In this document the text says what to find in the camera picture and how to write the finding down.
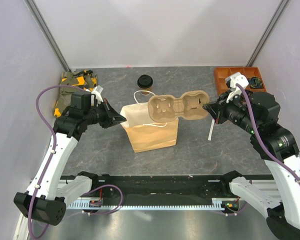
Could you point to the grey slotted cable duct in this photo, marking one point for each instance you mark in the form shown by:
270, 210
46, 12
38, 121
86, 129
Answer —
93, 205

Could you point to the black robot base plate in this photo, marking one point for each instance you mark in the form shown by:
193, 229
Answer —
137, 186

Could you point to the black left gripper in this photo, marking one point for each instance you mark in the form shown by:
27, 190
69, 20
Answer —
114, 117

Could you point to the orange compartment tray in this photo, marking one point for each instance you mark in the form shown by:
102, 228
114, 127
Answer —
221, 73

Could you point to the camouflage folded cloth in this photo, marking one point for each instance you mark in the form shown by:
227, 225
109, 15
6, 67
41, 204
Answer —
84, 79

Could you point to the cardboard cup carrier tray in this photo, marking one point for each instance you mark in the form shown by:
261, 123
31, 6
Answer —
166, 108

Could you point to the white paper-wrapped straw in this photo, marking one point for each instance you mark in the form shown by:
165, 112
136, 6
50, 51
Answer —
211, 130

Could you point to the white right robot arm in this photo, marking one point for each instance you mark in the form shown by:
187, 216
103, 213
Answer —
257, 113

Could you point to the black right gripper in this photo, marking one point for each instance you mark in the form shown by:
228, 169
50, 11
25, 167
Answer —
217, 110

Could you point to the brown paper takeout bag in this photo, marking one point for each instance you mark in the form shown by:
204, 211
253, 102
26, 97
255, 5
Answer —
143, 133

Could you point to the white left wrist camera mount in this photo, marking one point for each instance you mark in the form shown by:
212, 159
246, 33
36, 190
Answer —
97, 93

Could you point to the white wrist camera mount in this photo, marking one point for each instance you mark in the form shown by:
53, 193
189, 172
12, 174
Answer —
232, 81
97, 93

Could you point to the brown paper coffee cup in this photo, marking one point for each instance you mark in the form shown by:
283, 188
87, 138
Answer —
146, 90

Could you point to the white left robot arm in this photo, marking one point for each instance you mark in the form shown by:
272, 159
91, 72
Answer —
43, 201

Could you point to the black plastic cup lid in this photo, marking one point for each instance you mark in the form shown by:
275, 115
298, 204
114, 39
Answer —
144, 81

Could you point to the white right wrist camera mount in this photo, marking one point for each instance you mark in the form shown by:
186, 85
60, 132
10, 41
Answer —
232, 81

